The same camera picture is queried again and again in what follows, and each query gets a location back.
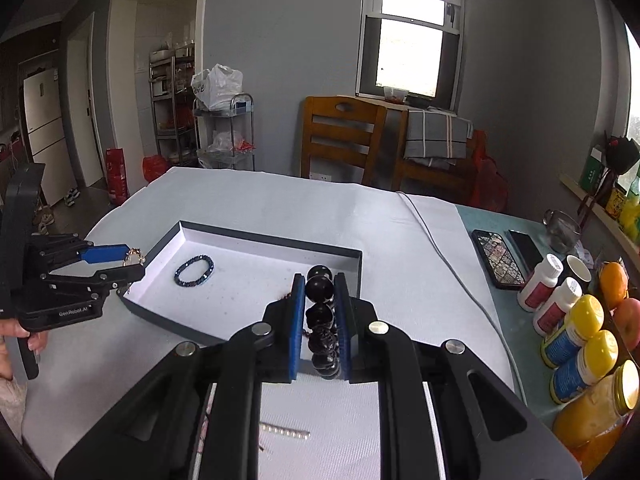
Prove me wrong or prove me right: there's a white cable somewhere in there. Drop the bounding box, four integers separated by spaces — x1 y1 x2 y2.
397 192 522 397

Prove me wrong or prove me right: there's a person's left forearm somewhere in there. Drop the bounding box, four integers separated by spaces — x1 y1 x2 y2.
0 376 27 443

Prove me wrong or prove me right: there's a folded grey plaid blanket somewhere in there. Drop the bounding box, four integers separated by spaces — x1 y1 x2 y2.
404 108 474 171

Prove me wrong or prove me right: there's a large bright window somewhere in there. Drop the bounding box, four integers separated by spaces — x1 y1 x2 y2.
625 25 640 161

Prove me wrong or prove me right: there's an orange fruit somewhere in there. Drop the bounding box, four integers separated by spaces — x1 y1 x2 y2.
599 261 629 310

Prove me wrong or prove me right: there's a wooden window ledge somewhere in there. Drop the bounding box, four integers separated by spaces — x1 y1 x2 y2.
560 172 640 256

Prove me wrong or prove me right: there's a white bottle with red label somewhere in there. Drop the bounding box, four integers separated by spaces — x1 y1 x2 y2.
532 277 583 337
517 254 564 313

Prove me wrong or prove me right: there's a white fridge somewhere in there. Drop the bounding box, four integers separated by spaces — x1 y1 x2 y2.
20 66 78 208

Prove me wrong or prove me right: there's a yellow-capped blue label bottle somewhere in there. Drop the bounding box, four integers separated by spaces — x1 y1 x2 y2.
550 330 619 405
540 294 605 370

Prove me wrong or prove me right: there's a white pearl strand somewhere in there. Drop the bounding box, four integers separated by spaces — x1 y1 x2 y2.
259 422 311 442

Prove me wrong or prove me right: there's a metal shelf rack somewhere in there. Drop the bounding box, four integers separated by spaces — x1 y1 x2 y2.
148 42 201 167

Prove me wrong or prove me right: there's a sash window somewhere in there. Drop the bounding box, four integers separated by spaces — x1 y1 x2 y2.
356 0 468 113

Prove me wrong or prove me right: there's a glass mug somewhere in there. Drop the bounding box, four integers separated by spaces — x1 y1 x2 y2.
544 208 582 254

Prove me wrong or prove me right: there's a black phone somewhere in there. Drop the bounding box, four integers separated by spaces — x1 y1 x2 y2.
507 229 543 273

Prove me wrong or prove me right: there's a red apple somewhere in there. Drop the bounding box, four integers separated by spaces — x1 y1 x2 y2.
614 297 640 351

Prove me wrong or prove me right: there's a grey cardboard box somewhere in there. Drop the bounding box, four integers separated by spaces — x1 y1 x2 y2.
116 220 363 351

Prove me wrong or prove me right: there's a black bead bracelet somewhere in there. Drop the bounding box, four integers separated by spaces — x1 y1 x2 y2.
306 265 343 381

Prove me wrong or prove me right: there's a white plastic bag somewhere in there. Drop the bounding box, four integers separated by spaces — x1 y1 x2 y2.
191 63 244 111

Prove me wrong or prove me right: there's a black flower bouquet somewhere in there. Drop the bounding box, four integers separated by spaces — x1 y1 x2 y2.
580 132 640 231

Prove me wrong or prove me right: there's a metal trolley cart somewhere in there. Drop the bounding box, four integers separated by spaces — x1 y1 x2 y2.
192 92 256 172

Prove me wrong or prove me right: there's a dark mug with white rim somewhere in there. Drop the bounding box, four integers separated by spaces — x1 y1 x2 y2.
560 255 594 293

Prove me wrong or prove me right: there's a yellow packet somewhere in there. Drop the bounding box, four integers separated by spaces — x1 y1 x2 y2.
605 185 628 218

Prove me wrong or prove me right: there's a phone with patterned case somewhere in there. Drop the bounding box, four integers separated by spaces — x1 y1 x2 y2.
471 229 527 291

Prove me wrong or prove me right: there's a red carton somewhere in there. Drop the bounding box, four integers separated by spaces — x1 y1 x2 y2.
105 147 131 206

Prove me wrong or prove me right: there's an orange juice jar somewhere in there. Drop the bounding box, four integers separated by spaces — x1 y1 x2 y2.
552 360 640 453

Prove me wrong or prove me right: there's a green box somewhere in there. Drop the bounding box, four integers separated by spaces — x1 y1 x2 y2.
580 146 608 193

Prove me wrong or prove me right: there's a red plastic bag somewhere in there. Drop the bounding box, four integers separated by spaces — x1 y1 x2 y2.
142 154 171 183

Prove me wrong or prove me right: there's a blue bead bracelet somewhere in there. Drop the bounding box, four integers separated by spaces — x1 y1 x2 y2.
174 255 215 288

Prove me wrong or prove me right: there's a gold chain bracelet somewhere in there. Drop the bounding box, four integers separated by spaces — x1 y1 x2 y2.
121 246 147 293

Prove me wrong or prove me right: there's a wooden chair with blanket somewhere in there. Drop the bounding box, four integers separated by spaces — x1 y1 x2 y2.
391 107 481 206

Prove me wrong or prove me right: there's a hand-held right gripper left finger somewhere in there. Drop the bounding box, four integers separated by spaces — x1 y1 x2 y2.
54 274 307 480

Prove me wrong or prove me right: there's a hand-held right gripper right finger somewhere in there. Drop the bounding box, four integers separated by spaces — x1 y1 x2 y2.
334 272 583 480

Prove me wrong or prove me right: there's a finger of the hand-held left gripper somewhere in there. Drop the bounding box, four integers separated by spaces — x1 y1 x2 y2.
42 262 147 302
27 232 130 273

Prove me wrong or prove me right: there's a person's left hand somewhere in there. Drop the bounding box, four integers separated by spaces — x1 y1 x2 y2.
0 317 48 381

